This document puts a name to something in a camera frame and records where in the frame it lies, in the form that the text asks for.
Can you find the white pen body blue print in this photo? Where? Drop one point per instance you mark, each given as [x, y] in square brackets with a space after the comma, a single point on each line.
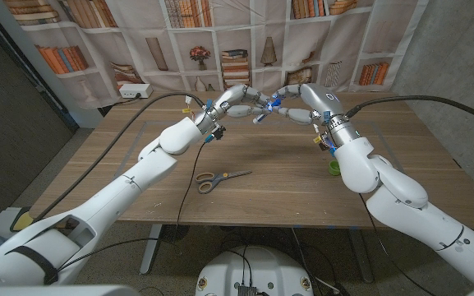
[260, 118]

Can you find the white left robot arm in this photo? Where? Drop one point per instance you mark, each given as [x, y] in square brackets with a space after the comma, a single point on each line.
[109, 201]

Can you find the small green cup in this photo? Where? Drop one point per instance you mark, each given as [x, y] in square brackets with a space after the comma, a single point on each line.
[334, 168]

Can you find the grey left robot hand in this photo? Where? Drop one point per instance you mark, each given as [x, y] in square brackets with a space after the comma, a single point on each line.
[232, 96]

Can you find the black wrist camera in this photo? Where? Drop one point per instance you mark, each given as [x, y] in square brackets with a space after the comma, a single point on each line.
[219, 132]
[324, 146]

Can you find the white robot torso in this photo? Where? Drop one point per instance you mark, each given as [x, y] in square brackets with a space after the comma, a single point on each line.
[257, 267]

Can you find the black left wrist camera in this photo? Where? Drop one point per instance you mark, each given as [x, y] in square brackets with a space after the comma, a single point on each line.
[219, 132]

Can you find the grey table leg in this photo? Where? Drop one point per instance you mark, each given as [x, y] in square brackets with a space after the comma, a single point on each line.
[151, 251]
[362, 255]

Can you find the black round base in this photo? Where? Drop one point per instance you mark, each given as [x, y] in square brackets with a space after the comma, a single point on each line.
[179, 232]

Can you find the printed bookshelf backdrop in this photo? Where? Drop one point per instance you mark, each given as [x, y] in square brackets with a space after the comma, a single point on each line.
[343, 41]

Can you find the white power strip box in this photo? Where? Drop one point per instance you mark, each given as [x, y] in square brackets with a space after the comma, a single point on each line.
[134, 90]

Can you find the white robot body edge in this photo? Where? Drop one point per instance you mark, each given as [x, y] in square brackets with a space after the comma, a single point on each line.
[56, 291]

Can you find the blue pen cap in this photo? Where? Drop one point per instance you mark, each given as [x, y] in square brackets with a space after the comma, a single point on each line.
[275, 103]

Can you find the yellow black pad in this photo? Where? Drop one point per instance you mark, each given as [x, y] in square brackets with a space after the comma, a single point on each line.
[23, 221]

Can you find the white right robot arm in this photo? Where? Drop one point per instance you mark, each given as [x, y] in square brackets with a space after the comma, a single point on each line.
[425, 222]

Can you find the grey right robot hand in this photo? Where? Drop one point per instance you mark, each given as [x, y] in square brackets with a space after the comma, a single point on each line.
[323, 103]

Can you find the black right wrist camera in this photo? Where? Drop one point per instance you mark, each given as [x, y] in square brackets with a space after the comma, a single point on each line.
[324, 146]

